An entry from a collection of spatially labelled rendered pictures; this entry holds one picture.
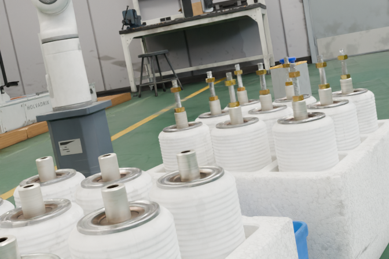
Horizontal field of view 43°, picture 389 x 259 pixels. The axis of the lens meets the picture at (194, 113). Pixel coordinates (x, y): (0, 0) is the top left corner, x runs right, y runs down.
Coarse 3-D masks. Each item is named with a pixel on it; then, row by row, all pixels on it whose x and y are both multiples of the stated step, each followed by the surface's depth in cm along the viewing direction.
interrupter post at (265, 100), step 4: (260, 96) 94; (264, 96) 94; (268, 96) 94; (260, 100) 95; (264, 100) 94; (268, 100) 94; (260, 104) 95; (264, 104) 94; (268, 104) 94; (272, 104) 95; (264, 108) 94; (268, 108) 94; (272, 108) 95
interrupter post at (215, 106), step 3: (210, 102) 101; (213, 102) 101; (216, 102) 101; (219, 102) 102; (210, 105) 101; (213, 105) 101; (216, 105) 101; (219, 105) 102; (210, 108) 102; (213, 108) 101; (216, 108) 101; (219, 108) 101; (213, 111) 101; (216, 111) 101; (219, 111) 101; (213, 114) 101
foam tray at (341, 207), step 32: (384, 128) 94; (352, 160) 76; (384, 160) 88; (256, 192) 77; (288, 192) 74; (320, 192) 71; (352, 192) 73; (384, 192) 86; (320, 224) 72; (352, 224) 72; (384, 224) 85; (320, 256) 73; (352, 256) 71
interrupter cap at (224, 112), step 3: (222, 111) 104; (225, 111) 103; (228, 111) 102; (201, 114) 104; (204, 114) 103; (207, 114) 103; (210, 114) 104; (216, 114) 100; (219, 114) 99; (222, 114) 99; (225, 114) 99; (201, 117) 100; (204, 117) 100; (207, 117) 99; (210, 117) 99; (213, 117) 99
